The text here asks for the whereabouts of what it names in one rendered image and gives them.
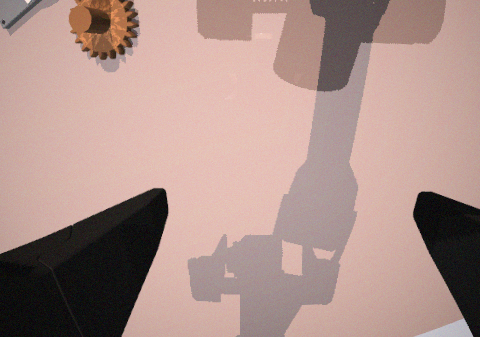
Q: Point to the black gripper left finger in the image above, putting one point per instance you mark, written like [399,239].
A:
[84,280]

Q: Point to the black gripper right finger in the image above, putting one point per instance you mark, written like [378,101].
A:
[451,232]

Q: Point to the orange gear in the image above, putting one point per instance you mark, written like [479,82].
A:
[103,26]

